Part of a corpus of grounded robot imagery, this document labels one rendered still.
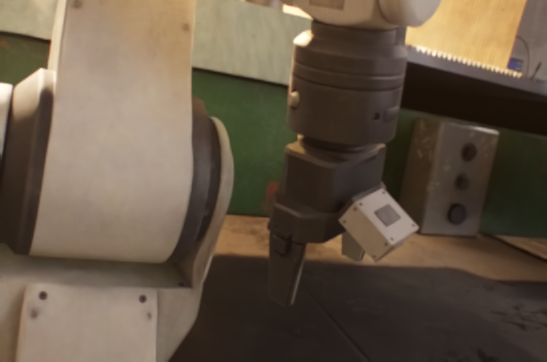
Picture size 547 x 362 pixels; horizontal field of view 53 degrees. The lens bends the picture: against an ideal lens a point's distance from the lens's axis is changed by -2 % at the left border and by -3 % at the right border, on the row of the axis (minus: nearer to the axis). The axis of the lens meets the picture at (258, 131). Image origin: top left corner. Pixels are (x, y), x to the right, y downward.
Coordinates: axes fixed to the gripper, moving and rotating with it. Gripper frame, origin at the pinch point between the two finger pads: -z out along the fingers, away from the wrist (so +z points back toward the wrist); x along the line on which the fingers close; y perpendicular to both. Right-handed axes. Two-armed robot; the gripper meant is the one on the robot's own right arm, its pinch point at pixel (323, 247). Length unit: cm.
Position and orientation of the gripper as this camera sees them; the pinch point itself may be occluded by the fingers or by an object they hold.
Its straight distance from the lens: 50.5
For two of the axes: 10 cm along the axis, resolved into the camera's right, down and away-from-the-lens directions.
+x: 6.6, -1.7, 7.3
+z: 0.9, -9.5, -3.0
